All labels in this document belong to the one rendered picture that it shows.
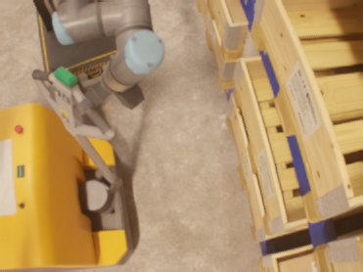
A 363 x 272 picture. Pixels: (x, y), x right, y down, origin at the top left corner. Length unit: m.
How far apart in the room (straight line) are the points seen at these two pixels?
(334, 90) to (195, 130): 1.45
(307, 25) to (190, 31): 1.71
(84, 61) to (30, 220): 1.32
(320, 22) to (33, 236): 1.50
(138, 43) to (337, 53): 0.83
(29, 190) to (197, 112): 1.43
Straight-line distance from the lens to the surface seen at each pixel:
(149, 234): 2.35
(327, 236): 1.25
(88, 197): 2.00
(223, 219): 2.36
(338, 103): 1.25
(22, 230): 1.61
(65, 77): 1.12
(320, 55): 1.33
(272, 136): 1.73
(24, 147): 1.70
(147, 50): 0.76
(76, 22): 0.83
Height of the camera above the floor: 2.33
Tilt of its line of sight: 69 degrees down
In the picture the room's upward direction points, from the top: 2 degrees counter-clockwise
